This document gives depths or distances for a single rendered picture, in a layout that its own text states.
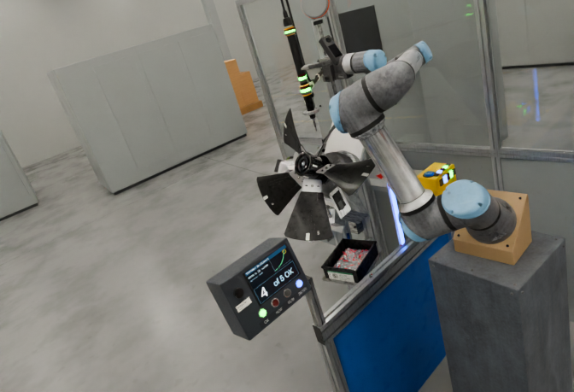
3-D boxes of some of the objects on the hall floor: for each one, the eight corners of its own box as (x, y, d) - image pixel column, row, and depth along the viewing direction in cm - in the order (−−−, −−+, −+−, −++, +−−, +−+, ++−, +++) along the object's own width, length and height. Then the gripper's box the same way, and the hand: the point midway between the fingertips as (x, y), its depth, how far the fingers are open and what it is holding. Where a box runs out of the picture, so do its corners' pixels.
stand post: (389, 308, 269) (348, 143, 228) (401, 313, 262) (361, 143, 221) (384, 313, 266) (343, 146, 225) (396, 318, 259) (355, 147, 219)
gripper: (337, 83, 155) (300, 86, 171) (363, 71, 163) (325, 75, 179) (332, 60, 152) (295, 65, 168) (358, 49, 160) (319, 55, 176)
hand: (310, 63), depth 172 cm, fingers open, 8 cm apart
